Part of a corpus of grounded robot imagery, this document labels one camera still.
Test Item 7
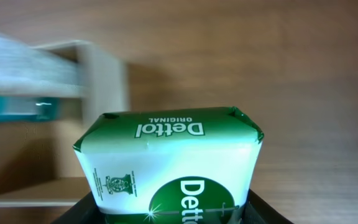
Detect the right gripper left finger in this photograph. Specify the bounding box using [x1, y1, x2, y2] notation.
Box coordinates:
[51, 192, 104, 224]

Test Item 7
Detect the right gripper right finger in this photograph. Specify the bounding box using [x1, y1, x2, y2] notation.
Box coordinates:
[244, 190, 293, 224]

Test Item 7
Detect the green Dettol soap bar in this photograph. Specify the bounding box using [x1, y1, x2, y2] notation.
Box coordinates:
[73, 107, 264, 224]

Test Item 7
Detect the blue mouthwash bottle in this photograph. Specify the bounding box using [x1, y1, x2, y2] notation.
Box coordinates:
[0, 96, 60, 123]

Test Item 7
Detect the white lotion tube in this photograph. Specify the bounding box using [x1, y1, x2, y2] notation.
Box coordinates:
[0, 33, 82, 98]

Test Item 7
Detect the white cardboard box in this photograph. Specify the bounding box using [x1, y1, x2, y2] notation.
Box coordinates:
[0, 40, 130, 208]

